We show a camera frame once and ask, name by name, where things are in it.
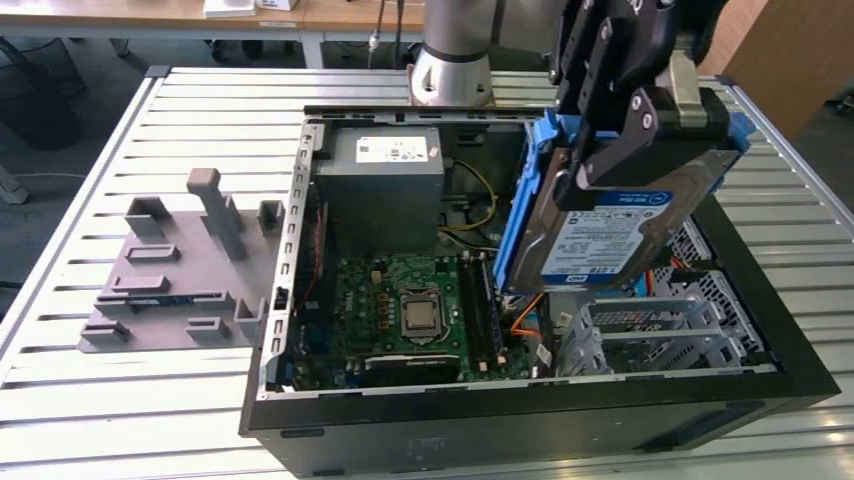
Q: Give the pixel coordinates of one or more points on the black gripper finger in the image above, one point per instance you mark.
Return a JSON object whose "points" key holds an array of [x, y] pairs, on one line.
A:
{"points": [[641, 160], [574, 190]]}

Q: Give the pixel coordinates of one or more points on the hard disk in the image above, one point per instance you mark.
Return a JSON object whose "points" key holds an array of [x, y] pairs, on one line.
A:
{"points": [[601, 240]]}

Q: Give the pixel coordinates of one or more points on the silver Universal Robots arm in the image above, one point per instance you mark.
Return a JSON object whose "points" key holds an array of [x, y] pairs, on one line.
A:
{"points": [[454, 30]]}

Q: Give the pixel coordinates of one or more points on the silver disk bay cage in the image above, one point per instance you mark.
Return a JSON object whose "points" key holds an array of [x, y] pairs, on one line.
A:
{"points": [[657, 336]]}

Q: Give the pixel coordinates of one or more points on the wooden cabinet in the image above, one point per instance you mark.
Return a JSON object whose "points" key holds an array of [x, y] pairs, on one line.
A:
{"points": [[801, 60]]}

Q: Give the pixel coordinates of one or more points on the installed RAM stick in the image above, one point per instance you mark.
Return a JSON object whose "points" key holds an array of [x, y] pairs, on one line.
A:
{"points": [[496, 325]]}

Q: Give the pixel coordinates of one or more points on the black RAM slot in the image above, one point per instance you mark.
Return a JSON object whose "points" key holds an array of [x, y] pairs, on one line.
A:
{"points": [[474, 320]]}

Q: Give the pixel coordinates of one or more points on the grey power supply unit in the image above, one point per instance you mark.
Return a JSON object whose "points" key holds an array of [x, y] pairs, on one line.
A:
{"points": [[374, 210]]}

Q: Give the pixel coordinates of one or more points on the silver CPU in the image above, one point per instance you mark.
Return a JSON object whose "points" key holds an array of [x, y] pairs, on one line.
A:
{"points": [[421, 316]]}

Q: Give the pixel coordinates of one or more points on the green motherboard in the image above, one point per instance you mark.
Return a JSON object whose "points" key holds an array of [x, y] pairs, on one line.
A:
{"points": [[364, 300]]}

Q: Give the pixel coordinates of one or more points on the black graphics card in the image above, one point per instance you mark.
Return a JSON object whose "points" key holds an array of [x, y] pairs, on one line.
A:
{"points": [[414, 370]]}

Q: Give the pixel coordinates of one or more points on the wooden office desk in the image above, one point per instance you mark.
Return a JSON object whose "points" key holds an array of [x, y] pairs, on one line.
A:
{"points": [[334, 22], [134, 10]]}

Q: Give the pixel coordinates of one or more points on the black open PC case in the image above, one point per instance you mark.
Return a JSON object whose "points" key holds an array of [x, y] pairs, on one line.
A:
{"points": [[468, 440]]}

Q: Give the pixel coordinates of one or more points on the small white box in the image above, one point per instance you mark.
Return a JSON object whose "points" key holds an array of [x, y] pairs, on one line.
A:
{"points": [[274, 4]]}

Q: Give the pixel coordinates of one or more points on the grey parts rack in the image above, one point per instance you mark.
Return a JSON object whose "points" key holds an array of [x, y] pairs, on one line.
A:
{"points": [[194, 272]]}

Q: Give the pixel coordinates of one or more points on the large white box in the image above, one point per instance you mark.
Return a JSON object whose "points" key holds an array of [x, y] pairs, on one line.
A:
{"points": [[230, 7]]}

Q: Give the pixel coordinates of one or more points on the bare RAM stick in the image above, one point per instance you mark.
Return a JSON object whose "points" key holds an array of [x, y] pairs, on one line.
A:
{"points": [[167, 300]]}

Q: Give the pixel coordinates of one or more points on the white table foot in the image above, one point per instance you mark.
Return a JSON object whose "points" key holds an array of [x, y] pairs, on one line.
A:
{"points": [[14, 190]]}

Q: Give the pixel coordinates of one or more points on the black camera on silver bracket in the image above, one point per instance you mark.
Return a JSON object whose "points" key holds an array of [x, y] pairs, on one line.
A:
{"points": [[688, 90]]}

